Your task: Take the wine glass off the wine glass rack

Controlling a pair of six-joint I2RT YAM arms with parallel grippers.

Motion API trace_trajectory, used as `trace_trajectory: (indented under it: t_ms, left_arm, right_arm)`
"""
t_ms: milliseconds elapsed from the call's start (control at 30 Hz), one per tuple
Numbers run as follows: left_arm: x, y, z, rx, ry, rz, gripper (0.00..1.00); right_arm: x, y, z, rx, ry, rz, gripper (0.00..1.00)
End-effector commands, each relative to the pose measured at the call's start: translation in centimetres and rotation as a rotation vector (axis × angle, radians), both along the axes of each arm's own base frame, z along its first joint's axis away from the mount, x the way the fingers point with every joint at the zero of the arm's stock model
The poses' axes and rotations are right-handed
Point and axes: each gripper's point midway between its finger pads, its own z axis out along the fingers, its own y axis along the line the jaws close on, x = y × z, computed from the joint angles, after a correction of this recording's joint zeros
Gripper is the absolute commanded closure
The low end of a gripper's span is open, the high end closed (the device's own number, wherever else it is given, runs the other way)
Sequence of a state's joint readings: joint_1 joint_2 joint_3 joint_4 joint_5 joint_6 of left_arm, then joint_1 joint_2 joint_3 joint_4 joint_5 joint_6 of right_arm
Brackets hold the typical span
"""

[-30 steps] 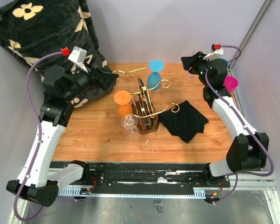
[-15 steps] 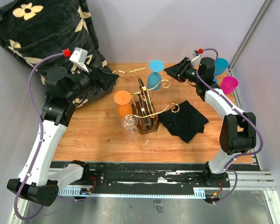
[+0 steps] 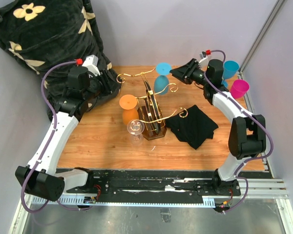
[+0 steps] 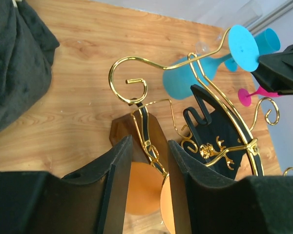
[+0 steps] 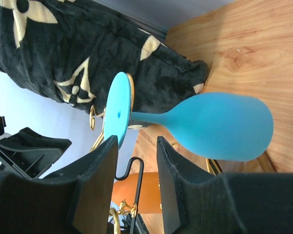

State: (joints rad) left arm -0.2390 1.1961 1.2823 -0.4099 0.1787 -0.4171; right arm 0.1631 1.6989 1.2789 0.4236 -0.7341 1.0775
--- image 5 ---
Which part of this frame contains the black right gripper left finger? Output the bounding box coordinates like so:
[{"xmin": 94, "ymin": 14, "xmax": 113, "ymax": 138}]
[{"xmin": 0, "ymin": 136, "xmax": 118, "ymax": 234}]

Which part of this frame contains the gold black wine glass rack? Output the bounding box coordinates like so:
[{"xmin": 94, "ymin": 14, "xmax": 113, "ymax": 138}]
[{"xmin": 89, "ymin": 72, "xmax": 274, "ymax": 234}]

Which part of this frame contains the blue wine glass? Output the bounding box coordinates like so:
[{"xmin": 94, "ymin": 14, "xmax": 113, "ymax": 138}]
[{"xmin": 104, "ymin": 72, "xmax": 274, "ymax": 161}]

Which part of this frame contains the black floral plush blanket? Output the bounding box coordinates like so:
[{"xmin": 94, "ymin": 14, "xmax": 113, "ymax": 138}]
[{"xmin": 0, "ymin": 0, "xmax": 209, "ymax": 129}]

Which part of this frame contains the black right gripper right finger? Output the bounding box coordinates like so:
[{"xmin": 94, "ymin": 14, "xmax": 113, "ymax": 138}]
[{"xmin": 157, "ymin": 136, "xmax": 293, "ymax": 234}]

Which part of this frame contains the orange wine glass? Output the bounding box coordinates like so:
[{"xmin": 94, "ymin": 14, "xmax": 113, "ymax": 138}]
[{"xmin": 111, "ymin": 172, "xmax": 162, "ymax": 214}]

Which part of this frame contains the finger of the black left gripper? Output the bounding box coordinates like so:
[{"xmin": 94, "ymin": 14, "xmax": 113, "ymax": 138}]
[{"xmin": 0, "ymin": 127, "xmax": 72, "ymax": 179}]

